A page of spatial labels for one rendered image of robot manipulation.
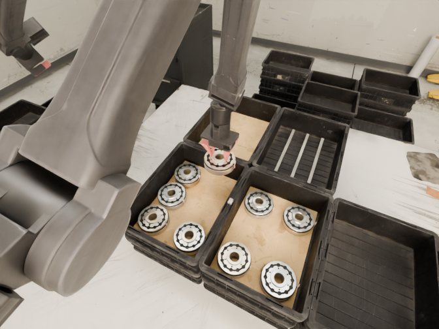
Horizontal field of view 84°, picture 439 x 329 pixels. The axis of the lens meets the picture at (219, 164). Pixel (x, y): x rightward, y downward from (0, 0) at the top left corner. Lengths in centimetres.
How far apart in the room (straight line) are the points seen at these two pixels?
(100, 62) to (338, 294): 82
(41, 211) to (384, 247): 94
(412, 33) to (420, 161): 255
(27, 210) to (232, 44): 39
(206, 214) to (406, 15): 341
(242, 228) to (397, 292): 48
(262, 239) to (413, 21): 339
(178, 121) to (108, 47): 127
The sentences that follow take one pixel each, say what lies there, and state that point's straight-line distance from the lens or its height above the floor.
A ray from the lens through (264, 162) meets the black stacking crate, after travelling 105.
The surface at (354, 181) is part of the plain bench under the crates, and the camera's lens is 129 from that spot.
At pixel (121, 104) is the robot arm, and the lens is 19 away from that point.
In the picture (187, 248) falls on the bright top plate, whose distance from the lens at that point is 81.
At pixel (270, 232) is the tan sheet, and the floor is 83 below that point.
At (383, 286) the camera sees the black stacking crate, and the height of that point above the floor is 83.
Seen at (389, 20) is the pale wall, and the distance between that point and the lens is 384.
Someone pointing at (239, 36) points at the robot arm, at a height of 144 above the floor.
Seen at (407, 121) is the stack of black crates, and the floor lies 46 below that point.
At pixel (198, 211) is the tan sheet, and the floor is 83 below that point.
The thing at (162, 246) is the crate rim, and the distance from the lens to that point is 75.
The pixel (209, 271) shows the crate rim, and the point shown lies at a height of 93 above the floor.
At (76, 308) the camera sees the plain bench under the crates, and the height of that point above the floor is 70.
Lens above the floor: 161
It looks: 49 degrees down
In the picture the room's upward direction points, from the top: straight up
